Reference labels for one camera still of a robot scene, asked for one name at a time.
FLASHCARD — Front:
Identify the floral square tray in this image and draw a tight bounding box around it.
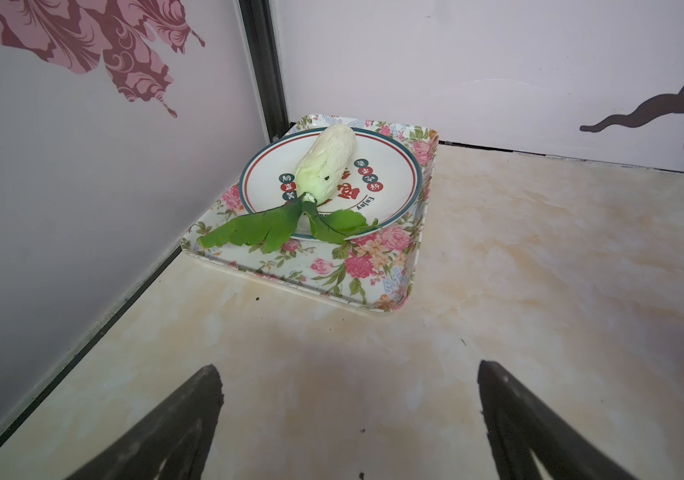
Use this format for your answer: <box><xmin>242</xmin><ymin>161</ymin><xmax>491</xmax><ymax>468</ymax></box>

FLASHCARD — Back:
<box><xmin>181</xmin><ymin>114</ymin><xmax>439</xmax><ymax>312</ymax></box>

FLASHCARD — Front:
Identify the white patterned plate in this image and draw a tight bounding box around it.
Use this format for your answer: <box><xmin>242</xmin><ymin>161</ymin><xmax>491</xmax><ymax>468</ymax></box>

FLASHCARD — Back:
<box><xmin>239</xmin><ymin>128</ymin><xmax>423</xmax><ymax>229</ymax></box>

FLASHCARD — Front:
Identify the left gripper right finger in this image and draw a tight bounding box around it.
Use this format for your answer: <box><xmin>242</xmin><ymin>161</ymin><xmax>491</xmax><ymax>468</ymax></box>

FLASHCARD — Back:
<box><xmin>477</xmin><ymin>360</ymin><xmax>633</xmax><ymax>479</ymax></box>

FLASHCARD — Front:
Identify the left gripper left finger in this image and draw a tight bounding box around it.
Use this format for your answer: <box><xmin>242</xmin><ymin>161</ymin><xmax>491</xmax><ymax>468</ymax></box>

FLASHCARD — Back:
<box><xmin>69</xmin><ymin>365</ymin><xmax>224</xmax><ymax>479</ymax></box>

